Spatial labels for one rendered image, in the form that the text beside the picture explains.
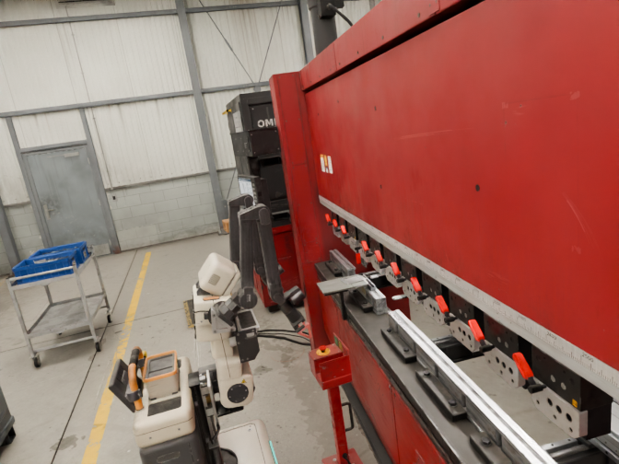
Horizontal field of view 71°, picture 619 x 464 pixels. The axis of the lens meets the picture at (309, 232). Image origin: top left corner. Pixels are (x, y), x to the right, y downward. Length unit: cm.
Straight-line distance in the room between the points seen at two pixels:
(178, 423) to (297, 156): 197
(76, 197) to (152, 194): 135
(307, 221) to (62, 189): 670
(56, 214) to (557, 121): 902
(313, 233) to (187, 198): 607
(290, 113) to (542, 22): 240
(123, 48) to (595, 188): 884
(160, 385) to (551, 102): 188
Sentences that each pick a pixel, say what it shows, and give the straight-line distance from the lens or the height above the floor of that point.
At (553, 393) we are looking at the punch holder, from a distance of 120.
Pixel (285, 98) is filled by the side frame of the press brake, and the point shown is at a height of 212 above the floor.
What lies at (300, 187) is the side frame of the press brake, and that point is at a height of 148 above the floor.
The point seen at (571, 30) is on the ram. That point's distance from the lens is 96.
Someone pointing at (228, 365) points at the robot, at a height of 88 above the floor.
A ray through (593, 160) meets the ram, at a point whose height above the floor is 179.
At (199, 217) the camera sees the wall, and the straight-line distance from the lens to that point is 925.
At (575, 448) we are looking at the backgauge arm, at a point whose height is 86.
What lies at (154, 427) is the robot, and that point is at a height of 78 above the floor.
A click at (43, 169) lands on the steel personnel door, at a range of 942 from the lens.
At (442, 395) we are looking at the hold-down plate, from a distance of 176.
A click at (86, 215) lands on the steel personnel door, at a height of 84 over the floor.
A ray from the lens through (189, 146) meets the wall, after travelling 911.
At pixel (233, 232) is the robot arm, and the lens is 227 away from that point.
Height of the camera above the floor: 193
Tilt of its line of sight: 14 degrees down
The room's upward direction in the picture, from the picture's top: 8 degrees counter-clockwise
